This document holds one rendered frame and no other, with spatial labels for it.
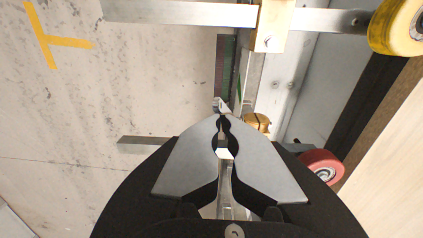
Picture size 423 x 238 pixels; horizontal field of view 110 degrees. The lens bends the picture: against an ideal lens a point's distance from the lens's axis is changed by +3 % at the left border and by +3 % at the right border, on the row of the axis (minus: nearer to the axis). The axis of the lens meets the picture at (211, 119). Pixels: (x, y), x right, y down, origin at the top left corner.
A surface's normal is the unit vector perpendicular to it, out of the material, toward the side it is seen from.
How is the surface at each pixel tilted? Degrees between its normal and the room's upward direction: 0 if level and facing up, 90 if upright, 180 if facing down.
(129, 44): 0
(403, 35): 0
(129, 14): 0
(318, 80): 90
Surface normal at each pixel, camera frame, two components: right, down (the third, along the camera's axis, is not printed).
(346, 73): -1.00, -0.05
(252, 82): -0.03, 0.49
